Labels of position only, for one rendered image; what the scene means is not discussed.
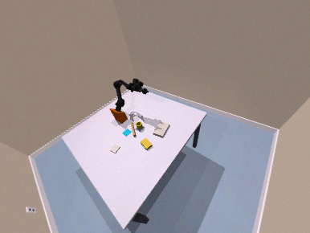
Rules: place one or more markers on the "yellow rectangular block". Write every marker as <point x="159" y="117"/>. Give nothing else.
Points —
<point x="146" y="144"/>

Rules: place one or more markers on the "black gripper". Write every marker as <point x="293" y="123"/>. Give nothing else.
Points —
<point x="137" y="88"/>

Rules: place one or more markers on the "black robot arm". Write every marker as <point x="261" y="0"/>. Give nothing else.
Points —
<point x="117" y="84"/>

